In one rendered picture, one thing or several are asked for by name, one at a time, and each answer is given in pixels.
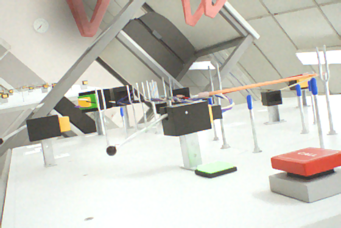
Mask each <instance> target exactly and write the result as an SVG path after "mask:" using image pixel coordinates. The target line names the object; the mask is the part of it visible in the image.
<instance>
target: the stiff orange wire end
mask: <svg viewBox="0 0 341 228"><path fill-rule="evenodd" d="M316 75H317V74H308V75H305V76H295V77H289V78H285V79H278V80H273V81H268V82H262V83H258V84H252V85H246V86H241V87H235V88H229V89H225V90H218V91H212V92H204V93H199V94H198V95H197V96H198V97H199V98H202V97H207V96H212V95H215V94H221V93H228V92H232V91H238V90H244V89H248V88H254V87H260V86H264V85H271V84H277V83H280V82H287V81H291V80H297V79H303V78H307V77H312V76H316ZM197 96H191V97H192V98H193V97H197Z"/></svg>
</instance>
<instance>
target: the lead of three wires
mask: <svg viewBox="0 0 341 228"><path fill-rule="evenodd" d="M216 96H217V97H220V98H222V99H226V100H227V101H229V102H230V105H229V106H227V107H224V108H222V113H224V112H226V111H227V110H231V109H232V108H233V105H234V102H233V99H232V98H230V97H229V96H223V95H222V94H218V95H216Z"/></svg>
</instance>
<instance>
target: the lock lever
mask: <svg viewBox="0 0 341 228"><path fill-rule="evenodd" d="M166 117H168V115H167V114H165V115H163V116H160V117H159V118H157V119H156V120H154V121H153V122H152V123H150V124H149V125H147V126H146V127H144V128H143V129H141V130H140V131H138V132H137V133H135V134H133V135H132V136H131V137H128V138H127V139H125V140H124V141H122V142H120V143H119V144H115V145H114V147H115V148H116V150H117V151H118V150H119V148H120V147H121V146H123V145H125V144H126V143H128V142H129V141H131V140H132V139H133V138H135V137H137V136H139V135H141V134H142V133H143V132H145V131H146V130H148V129H150V128H151V127H153V126H154V125H155V124H156V123H158V122H159V121H161V120H162V119H164V118H166Z"/></svg>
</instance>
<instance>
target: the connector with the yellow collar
mask: <svg viewBox="0 0 341 228"><path fill-rule="evenodd" d="M211 110H212V114H213V120H217V119H222V118H223V116H222V109H221V105H211Z"/></svg>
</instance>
